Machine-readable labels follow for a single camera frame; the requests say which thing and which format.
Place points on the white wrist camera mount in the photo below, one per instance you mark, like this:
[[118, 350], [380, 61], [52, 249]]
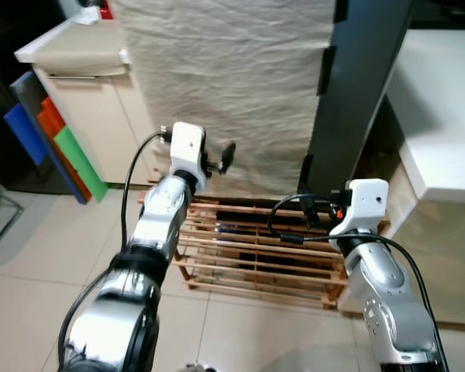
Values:
[[187, 147], [364, 201]]

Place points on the white paper tag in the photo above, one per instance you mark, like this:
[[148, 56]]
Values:
[[87, 14]]

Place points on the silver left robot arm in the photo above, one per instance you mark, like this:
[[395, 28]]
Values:
[[151, 225]]

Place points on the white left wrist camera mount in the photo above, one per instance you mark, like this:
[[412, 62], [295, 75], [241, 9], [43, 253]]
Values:
[[187, 147]]

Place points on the green plastic board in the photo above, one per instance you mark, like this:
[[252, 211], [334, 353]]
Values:
[[77, 159]]

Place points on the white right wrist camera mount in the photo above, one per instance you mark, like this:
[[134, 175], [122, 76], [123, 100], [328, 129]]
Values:
[[364, 201]]

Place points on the white kitchen worktop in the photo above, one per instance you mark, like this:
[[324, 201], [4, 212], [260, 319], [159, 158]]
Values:
[[31, 45]]

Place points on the dark grey flat panel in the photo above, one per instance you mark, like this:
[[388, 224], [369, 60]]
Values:
[[356, 93]]

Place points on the wooden lattice rack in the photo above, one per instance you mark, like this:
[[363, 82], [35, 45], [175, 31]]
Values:
[[225, 209]]

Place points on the orange plastic board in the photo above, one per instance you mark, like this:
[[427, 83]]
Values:
[[50, 120]]

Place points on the white table top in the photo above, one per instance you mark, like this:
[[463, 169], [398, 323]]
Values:
[[442, 101]]

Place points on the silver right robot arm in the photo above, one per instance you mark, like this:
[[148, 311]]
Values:
[[380, 294]]

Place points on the cream cabinet door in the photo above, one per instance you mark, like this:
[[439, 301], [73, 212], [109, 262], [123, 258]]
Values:
[[85, 124]]

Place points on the blue plastic board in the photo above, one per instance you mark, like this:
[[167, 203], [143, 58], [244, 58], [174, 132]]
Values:
[[23, 132]]

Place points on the large beige cloth sheet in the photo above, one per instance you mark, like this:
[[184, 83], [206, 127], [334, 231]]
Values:
[[232, 93]]

